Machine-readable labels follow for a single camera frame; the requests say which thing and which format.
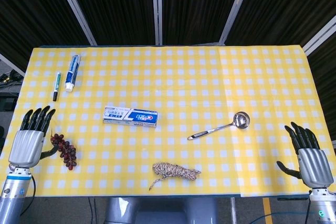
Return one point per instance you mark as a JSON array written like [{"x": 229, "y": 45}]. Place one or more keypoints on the grey robot torso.
[{"x": 160, "y": 211}]

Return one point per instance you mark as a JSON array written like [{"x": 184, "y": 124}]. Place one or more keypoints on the green white marker pen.
[{"x": 56, "y": 85}]

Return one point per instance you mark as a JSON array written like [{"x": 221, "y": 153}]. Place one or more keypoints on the yellow white checkered tablecloth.
[{"x": 183, "y": 82}]

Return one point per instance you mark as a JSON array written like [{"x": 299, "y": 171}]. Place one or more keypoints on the white partition post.
[
  {"x": 76, "y": 11},
  {"x": 11, "y": 65},
  {"x": 236, "y": 9},
  {"x": 157, "y": 9},
  {"x": 319, "y": 35}
]

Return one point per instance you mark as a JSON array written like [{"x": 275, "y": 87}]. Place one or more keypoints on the dark red grape bunch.
[{"x": 65, "y": 150}]

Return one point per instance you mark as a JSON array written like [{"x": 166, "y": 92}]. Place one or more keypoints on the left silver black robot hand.
[{"x": 26, "y": 148}]

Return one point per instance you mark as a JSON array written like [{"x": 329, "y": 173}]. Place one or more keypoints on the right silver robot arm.
[{"x": 324, "y": 205}]

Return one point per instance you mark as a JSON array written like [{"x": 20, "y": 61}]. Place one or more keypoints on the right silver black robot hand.
[{"x": 313, "y": 166}]

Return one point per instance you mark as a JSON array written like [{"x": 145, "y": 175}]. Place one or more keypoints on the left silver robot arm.
[{"x": 13, "y": 197}]

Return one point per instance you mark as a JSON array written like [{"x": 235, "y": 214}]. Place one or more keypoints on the blue white toothpaste tube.
[{"x": 72, "y": 72}]

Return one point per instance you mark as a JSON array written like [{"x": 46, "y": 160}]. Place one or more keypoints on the blue white toothpaste box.
[{"x": 130, "y": 117}]

